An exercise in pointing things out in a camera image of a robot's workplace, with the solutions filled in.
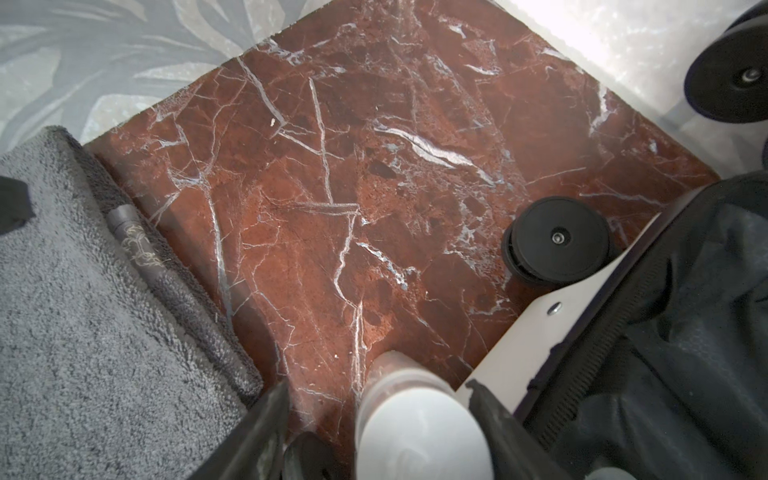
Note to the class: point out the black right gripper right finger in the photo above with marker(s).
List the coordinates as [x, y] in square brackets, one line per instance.
[515, 454]

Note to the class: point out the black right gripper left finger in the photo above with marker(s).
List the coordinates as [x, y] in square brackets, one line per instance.
[254, 449]

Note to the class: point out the clear white-capped bottle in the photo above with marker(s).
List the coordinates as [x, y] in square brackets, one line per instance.
[410, 425]

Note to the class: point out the white hard-shell suitcase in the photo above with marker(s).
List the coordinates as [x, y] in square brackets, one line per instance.
[649, 363]

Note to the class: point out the grey folded towel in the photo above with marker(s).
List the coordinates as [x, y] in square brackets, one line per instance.
[107, 371]

